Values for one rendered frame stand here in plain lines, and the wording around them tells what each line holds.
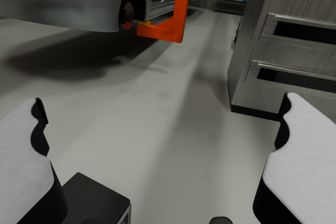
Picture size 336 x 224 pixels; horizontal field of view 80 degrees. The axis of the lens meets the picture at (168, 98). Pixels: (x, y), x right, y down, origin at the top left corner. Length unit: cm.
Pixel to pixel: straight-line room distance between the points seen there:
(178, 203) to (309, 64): 180
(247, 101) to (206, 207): 134
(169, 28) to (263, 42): 136
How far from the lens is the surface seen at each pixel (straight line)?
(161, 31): 307
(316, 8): 233
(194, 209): 155
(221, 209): 160
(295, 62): 240
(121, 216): 113
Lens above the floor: 129
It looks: 30 degrees down
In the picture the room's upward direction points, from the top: 8 degrees clockwise
